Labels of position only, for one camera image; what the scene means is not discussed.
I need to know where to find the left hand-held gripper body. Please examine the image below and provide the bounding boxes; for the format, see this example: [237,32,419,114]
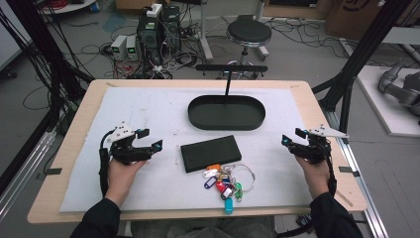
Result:
[104,121,157,166]

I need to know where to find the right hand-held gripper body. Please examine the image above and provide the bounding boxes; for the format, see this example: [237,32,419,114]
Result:
[289,124,350,166]

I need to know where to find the black rectangular box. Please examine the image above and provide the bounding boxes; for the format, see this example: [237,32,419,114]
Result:
[179,134,243,174]

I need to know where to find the black oval tray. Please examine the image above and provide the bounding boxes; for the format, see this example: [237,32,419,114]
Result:
[187,94,266,132]

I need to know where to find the key bunch with coloured tags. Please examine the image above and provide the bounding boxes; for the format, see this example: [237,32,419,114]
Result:
[201,162,258,216]

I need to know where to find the person's right hand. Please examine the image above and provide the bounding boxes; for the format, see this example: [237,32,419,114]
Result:
[294,155,332,200]

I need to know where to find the person's left hand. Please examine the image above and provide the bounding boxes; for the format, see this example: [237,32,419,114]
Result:
[104,158,150,208]

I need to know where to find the white foam mat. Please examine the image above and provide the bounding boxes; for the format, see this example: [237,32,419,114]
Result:
[58,86,320,213]

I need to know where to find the black tape piece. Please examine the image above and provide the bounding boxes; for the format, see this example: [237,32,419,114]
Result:
[338,166,362,179]
[35,167,63,181]

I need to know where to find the light wooden table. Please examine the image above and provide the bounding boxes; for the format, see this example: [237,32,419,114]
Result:
[27,78,368,225]

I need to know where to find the tan tape strip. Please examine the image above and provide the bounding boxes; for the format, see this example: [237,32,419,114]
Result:
[335,189,354,208]

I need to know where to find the white platform board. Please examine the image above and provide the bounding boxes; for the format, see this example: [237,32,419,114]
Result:
[356,63,420,139]

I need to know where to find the grey bench power supply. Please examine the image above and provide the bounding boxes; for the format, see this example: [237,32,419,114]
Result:
[110,34,129,61]
[126,35,140,61]

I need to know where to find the black bar on pole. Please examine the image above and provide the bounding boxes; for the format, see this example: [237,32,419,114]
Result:
[194,63,269,97]

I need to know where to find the grey metal stand leg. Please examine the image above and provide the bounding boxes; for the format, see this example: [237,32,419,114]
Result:
[197,0,215,62]
[257,0,270,62]

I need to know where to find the person's grey trousers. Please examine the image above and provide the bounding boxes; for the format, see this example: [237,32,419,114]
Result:
[129,216,277,238]

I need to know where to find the black computer tower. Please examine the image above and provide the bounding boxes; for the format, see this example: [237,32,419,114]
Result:
[136,12,163,65]
[160,4,182,56]

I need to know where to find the black round stool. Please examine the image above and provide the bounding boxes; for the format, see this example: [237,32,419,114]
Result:
[216,14,273,80]

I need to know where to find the white power adapter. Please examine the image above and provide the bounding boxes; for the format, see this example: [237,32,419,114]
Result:
[146,3,163,19]

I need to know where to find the brown cardboard box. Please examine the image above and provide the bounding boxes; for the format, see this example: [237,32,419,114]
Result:
[324,0,412,43]

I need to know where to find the white round table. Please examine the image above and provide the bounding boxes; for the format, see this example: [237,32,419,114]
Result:
[39,0,99,15]

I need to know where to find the white panel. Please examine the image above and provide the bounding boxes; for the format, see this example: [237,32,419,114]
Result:
[0,0,33,72]

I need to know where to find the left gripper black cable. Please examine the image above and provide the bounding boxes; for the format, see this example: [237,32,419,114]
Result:
[97,129,117,198]

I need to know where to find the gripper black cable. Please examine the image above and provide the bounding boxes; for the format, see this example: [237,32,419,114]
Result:
[97,129,117,198]
[276,140,338,238]

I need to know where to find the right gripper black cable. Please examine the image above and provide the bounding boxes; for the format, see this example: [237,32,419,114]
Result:
[276,140,338,238]

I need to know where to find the aluminium rail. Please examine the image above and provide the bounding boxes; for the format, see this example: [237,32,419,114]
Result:
[323,108,391,238]
[0,128,57,221]

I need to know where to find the tangle of floor cables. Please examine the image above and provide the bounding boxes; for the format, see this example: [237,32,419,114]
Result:
[98,19,203,80]

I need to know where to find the black frame strut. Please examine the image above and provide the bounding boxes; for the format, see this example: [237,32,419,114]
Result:
[311,0,415,144]

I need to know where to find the black floor cables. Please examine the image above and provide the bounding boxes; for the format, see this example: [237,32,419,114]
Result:
[265,17,351,60]

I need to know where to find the black frame post with cables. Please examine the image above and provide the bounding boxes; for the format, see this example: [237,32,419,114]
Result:
[0,0,96,130]

